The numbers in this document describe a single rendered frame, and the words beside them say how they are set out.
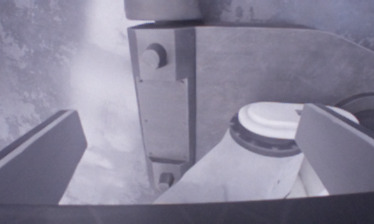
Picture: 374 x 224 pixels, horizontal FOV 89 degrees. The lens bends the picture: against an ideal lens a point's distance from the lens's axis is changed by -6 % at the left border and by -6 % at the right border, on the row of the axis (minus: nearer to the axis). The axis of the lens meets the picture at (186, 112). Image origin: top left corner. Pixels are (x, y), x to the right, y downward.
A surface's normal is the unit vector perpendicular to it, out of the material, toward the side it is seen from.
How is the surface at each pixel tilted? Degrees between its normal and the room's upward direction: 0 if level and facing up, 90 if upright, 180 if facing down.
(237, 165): 90
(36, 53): 0
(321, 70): 0
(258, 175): 90
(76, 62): 0
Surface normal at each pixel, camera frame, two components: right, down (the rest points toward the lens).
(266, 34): -0.18, 0.47
